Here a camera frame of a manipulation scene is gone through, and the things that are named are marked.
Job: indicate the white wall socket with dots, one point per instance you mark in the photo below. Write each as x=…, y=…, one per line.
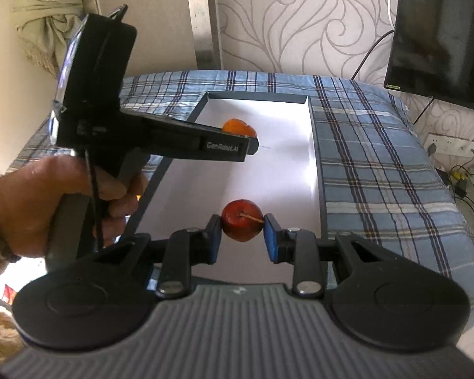
x=454, y=144

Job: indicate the white tray dark rim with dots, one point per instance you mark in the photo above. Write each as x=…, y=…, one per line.
x=268, y=173

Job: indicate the person's left hand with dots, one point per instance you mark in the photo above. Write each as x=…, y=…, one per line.
x=31, y=197

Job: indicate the orange tangerine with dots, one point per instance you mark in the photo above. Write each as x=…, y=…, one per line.
x=237, y=126

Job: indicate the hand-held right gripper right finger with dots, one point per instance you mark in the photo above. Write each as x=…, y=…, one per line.
x=269, y=241

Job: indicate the person's yellow fuzzy sweater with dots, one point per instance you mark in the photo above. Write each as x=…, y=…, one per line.
x=2, y=339

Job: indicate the red apple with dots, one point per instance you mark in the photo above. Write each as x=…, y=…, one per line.
x=241, y=225

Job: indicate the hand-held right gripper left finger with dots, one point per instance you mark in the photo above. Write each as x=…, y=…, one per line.
x=214, y=241

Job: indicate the black television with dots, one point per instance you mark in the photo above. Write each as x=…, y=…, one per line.
x=438, y=35

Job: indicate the beige curtain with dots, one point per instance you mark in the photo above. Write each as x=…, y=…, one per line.
x=51, y=15

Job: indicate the metal pillar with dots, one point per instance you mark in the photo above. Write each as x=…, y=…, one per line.
x=205, y=19

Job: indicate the blue plaid blanket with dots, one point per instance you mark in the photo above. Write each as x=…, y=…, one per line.
x=379, y=173

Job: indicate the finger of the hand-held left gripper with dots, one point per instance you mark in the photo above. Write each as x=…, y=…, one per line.
x=252, y=146

